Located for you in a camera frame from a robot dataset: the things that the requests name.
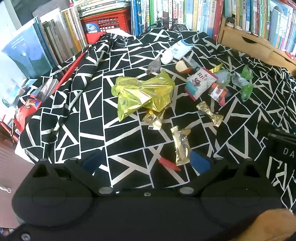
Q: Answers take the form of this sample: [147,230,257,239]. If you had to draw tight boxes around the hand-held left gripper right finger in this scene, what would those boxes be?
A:
[179,150,262,195]

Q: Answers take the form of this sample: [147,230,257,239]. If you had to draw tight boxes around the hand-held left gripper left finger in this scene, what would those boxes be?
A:
[32,152,114,195]

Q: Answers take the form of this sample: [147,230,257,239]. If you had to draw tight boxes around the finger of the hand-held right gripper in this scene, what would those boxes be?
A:
[257,120,296,142]

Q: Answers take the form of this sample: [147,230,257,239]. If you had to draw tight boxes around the long gold wrapper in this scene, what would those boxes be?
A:
[171,126,191,166]

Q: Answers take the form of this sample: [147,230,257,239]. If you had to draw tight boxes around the red wrapper scrap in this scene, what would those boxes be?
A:
[158,158,181,171]

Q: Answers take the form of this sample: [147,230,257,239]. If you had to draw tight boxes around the green wrapper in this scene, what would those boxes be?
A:
[232,65,254,101]

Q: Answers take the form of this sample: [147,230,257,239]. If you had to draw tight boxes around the twisted gold wrapper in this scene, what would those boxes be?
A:
[196,101,224,127]

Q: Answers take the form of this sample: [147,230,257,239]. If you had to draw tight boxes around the small orange blue packet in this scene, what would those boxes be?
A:
[208,83,232,106]

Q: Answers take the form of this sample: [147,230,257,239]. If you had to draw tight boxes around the small gold wrapper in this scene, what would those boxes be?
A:
[142,109,165,130]

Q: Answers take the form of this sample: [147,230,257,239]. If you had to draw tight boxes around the teal wrapper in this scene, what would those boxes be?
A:
[213,70,232,87]

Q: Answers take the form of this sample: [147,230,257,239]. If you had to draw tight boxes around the small yellow wrapper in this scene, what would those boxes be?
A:
[209,63,223,74]

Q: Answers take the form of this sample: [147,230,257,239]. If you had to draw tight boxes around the white red snack packet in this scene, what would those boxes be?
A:
[184,67,217,100]

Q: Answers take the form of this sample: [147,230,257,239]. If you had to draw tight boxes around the yellow-green foil wrapper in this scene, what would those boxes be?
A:
[112,71,175,121]

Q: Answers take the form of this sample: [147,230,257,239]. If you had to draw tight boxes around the clear plastic wrapper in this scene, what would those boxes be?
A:
[185,55,201,68]

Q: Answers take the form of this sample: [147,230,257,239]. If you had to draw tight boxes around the grey wrapper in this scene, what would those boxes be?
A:
[146,58,162,75]

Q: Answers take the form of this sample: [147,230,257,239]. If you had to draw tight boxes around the white tissue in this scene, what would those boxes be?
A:
[160,50,174,65]

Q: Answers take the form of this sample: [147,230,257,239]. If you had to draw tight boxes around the row of pastel-spined books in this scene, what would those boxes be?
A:
[223,0,296,52]

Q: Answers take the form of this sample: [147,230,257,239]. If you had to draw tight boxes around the row of large flat books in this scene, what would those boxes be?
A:
[33,7,89,66]

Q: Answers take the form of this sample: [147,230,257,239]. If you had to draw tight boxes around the row of blue-spined books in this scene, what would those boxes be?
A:
[131,0,223,39]

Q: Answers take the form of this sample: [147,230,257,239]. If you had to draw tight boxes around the stack of green-spined books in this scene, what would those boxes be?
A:
[69,0,131,17]

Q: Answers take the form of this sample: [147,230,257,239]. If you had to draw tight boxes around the black white patterned cloth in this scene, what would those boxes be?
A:
[17,28,296,209]

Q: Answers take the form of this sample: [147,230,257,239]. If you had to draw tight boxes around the red printed packet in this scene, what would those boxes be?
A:
[13,98,42,131]

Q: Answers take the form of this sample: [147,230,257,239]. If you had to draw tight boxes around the wooden drawer shelf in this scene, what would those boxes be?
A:
[217,16,296,73]

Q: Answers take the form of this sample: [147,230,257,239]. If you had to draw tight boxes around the thin grey booklet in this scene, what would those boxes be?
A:
[31,77,59,102]

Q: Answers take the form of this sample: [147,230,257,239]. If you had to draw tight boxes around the apple piece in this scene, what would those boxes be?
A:
[175,60,192,74]

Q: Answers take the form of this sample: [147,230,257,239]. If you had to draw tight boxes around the white blue bottle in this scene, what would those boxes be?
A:
[170,39,194,59]

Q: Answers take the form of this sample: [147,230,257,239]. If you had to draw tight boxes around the large blue picture book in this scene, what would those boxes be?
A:
[1,22,53,79]

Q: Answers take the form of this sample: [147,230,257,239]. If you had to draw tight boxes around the blue red cap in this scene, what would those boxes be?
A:
[83,22,104,44]

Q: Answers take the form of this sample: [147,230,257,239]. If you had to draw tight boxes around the miniature black bicycle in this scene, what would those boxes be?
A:
[155,16,188,35]

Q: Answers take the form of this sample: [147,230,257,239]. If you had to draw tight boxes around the red plastic crate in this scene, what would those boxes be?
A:
[80,6,132,35]

